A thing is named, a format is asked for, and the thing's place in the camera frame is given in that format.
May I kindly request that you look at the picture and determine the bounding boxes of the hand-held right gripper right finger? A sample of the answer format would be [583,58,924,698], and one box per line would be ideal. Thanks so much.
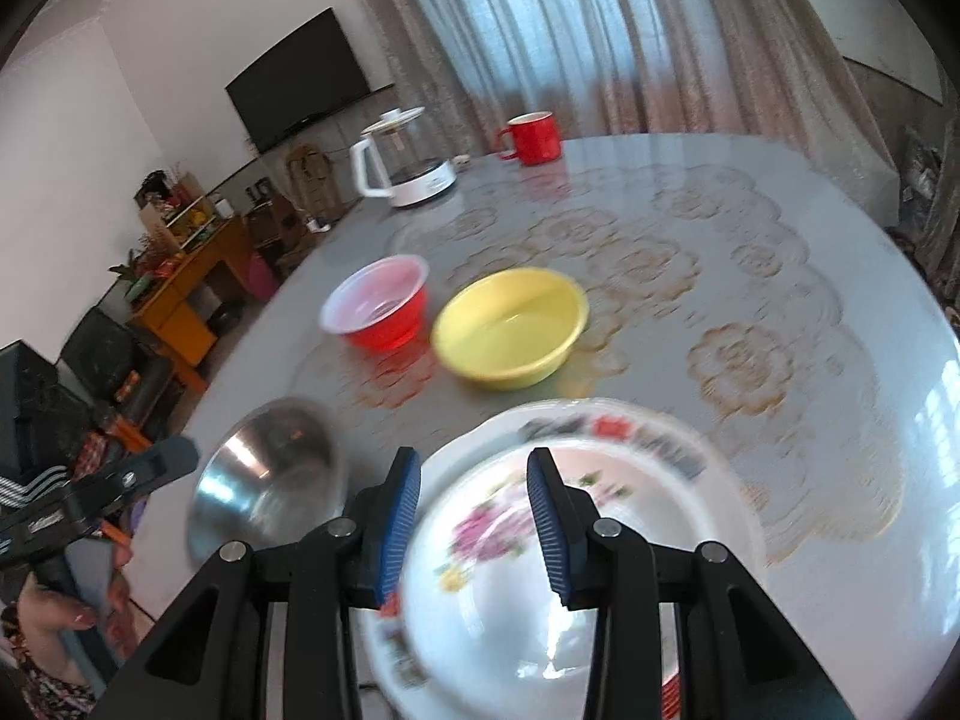
[526,448,856,720]

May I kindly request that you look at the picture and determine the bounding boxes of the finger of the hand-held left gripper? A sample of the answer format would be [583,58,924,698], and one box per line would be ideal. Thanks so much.
[71,437,201,524]

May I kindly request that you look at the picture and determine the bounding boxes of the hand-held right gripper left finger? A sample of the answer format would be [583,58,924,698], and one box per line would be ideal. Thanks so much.
[90,447,422,720]

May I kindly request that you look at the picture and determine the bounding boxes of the stainless steel bowl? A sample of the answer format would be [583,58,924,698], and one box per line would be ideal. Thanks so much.
[187,395,350,563]

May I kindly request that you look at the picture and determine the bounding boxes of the white dragon print plate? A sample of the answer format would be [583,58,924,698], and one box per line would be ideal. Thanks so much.
[358,397,767,720]

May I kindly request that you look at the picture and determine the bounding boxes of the yellow plastic bowl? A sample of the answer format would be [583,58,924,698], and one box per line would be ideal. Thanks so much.
[431,268,590,391]

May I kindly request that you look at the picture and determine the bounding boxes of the red plastic bowl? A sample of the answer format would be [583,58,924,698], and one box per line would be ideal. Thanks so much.
[319,255,431,351]

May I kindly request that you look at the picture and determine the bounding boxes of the person's left hand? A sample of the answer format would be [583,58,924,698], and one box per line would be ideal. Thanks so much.
[15,536,140,653]

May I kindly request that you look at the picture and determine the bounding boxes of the black cushioned armchair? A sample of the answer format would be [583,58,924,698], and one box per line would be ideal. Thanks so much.
[60,307,177,436]

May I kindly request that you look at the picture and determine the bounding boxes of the black plastic crate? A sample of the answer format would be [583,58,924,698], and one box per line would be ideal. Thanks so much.
[0,341,102,481]

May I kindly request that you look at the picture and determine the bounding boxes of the orange wooden desk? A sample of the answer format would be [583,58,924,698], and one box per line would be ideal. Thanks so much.
[127,214,252,391]

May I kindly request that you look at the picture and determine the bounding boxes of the person's floral clothing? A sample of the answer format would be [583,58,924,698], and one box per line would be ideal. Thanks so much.
[0,645,98,720]

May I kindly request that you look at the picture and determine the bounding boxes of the pink round object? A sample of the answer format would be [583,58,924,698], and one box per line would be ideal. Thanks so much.
[244,255,278,301]

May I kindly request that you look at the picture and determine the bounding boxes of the wooden shelf with ornaments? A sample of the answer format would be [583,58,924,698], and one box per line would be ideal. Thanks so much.
[135,169,222,256]

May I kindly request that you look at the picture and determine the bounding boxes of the round-backed wooden chair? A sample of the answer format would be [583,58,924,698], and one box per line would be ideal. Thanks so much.
[289,142,338,218]

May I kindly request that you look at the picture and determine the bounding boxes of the white glass electric kettle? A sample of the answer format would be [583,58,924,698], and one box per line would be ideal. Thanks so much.
[350,106,460,209]

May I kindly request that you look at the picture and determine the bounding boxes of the red mug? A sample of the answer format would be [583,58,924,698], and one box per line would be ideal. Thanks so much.
[495,112,565,166]

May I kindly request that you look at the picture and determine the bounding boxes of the black flat television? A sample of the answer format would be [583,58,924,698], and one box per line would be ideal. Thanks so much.
[225,7,372,153]

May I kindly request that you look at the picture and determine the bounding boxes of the beige lace curtain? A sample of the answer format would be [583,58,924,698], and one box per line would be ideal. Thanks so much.
[637,0,901,173]
[330,0,481,158]
[922,150,960,293]

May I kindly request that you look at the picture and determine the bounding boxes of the grey patterned bag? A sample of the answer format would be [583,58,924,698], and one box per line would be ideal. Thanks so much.
[892,127,946,241]

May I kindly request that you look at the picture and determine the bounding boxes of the sheer white curtain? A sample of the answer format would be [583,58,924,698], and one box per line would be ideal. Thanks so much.
[405,0,676,136]

